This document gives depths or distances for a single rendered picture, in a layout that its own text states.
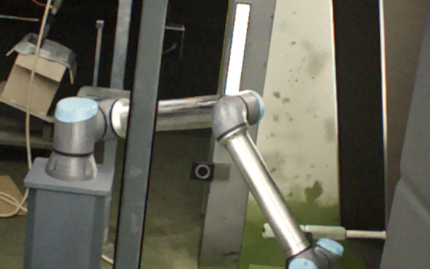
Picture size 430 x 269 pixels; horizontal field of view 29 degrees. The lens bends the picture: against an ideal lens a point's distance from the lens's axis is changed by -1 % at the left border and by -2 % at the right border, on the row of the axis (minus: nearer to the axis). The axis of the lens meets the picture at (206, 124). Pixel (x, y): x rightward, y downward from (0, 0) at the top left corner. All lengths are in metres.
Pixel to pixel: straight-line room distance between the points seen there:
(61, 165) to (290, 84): 1.18
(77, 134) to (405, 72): 1.17
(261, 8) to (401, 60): 1.17
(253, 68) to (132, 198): 1.99
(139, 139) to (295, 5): 2.03
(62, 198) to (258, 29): 1.21
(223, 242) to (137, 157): 2.19
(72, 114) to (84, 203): 0.32
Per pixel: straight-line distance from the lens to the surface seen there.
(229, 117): 2.74
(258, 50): 3.74
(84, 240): 3.12
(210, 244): 3.97
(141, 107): 1.79
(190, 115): 2.97
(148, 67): 1.77
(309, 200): 3.94
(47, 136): 5.28
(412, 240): 0.98
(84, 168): 3.11
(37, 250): 3.16
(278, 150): 3.85
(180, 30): 1.78
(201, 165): 3.82
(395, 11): 2.65
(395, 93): 2.70
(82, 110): 3.06
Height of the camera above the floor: 1.63
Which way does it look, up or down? 14 degrees down
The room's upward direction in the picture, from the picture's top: 7 degrees clockwise
